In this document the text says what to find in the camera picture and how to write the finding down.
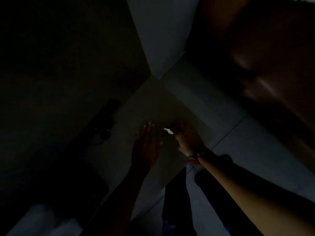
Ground person's right forearm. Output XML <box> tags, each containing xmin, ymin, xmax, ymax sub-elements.
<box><xmin>197</xmin><ymin>151</ymin><xmax>315</xmax><ymax>236</ymax></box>

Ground black device with cable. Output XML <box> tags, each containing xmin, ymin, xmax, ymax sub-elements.
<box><xmin>90</xmin><ymin>99</ymin><xmax>121</xmax><ymax>146</ymax></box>

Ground dark trousers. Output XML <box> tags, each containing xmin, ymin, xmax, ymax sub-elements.
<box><xmin>161</xmin><ymin>167</ymin><xmax>264</xmax><ymax>236</ymax></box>

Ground beige flat board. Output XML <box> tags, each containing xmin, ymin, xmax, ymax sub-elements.
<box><xmin>84</xmin><ymin>76</ymin><xmax>213</xmax><ymax>219</ymax></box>

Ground person's right hand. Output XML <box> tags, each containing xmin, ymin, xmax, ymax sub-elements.
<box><xmin>171</xmin><ymin>122</ymin><xmax>206</xmax><ymax>158</ymax></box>

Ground brown wooden door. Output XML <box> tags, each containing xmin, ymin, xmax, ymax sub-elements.
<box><xmin>186</xmin><ymin>0</ymin><xmax>315</xmax><ymax>168</ymax></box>

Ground red and black wristband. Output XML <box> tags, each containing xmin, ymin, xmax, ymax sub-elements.
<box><xmin>185</xmin><ymin>150</ymin><xmax>208</xmax><ymax>166</ymax></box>

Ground person's left forearm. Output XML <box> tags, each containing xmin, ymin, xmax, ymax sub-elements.
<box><xmin>80</xmin><ymin>169</ymin><xmax>152</xmax><ymax>236</ymax></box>

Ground person's left hand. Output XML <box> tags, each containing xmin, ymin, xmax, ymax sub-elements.
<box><xmin>131</xmin><ymin>122</ymin><xmax>163</xmax><ymax>173</ymax></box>

